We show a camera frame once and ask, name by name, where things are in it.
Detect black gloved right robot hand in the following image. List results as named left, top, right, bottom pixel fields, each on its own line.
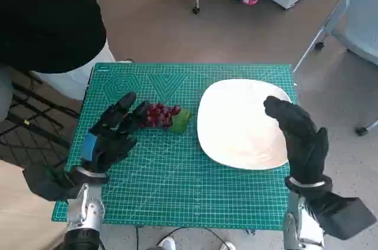
left=263, top=95, right=329, bottom=186

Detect light blue chair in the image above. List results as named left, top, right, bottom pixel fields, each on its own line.
left=292, top=0, right=378, bottom=136

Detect red toy grapes with leaf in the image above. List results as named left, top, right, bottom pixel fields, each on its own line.
left=138, top=102, right=193, bottom=134

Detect person beside table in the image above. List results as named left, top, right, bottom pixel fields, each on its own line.
left=0, top=0, right=116, bottom=102

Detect black metal rack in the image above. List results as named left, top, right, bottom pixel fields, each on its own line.
left=0, top=68, right=81, bottom=171

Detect black floor cable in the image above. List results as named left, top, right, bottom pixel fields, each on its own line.
left=134, top=226, right=232, bottom=250

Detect light wooden table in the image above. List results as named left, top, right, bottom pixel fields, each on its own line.
left=0, top=158, right=71, bottom=250

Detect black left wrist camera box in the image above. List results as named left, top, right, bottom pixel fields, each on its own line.
left=22, top=163, right=78, bottom=202

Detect white plate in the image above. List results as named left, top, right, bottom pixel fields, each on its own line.
left=197, top=79, right=293, bottom=171

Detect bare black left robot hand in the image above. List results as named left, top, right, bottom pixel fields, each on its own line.
left=80, top=92, right=151, bottom=174

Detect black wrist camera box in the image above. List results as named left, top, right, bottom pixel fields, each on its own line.
left=22, top=163, right=78, bottom=202
left=309, top=190, right=378, bottom=241

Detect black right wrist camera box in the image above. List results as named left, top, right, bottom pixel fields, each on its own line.
left=309, top=190, right=378, bottom=241

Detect green cutting mat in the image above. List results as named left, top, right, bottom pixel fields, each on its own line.
left=51, top=62, right=299, bottom=231

